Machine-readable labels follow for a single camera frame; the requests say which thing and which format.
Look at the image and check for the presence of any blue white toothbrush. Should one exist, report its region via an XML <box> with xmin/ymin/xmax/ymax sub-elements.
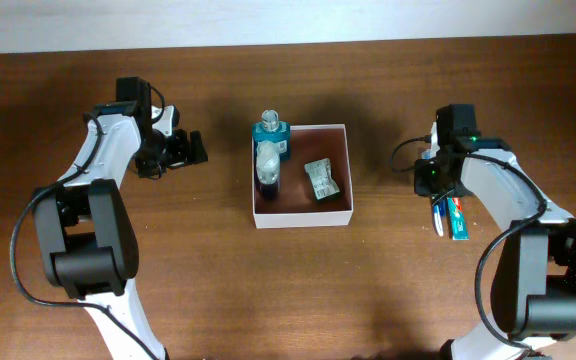
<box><xmin>431</xmin><ymin>200</ymin><xmax>444</xmax><ymax>237</ymax></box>

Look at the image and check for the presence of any Colgate toothpaste tube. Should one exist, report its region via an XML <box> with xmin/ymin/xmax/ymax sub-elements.
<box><xmin>447</xmin><ymin>197</ymin><xmax>469</xmax><ymax>241</ymax></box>

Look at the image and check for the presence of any purple foaming soap pump bottle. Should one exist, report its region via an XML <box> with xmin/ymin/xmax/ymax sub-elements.
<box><xmin>255</xmin><ymin>141</ymin><xmax>281</xmax><ymax>201</ymax></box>

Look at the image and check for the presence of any blue Listerine mouthwash bottle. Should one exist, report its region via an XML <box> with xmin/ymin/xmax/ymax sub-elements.
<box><xmin>252</xmin><ymin>110</ymin><xmax>291</xmax><ymax>161</ymax></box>

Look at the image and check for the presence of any green white wipes packet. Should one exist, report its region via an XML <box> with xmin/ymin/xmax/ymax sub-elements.
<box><xmin>304</xmin><ymin>158</ymin><xmax>341</xmax><ymax>201</ymax></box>

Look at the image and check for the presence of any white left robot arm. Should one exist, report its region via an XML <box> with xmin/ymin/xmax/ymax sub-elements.
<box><xmin>24</xmin><ymin>101</ymin><xmax>208</xmax><ymax>359</ymax></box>

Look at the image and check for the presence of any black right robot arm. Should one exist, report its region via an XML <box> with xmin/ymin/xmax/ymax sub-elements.
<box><xmin>415</xmin><ymin>122</ymin><xmax>576</xmax><ymax>359</ymax></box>

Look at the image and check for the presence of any pink cardboard box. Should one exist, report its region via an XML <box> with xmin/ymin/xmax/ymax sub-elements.
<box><xmin>252</xmin><ymin>124</ymin><xmax>354</xmax><ymax>229</ymax></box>

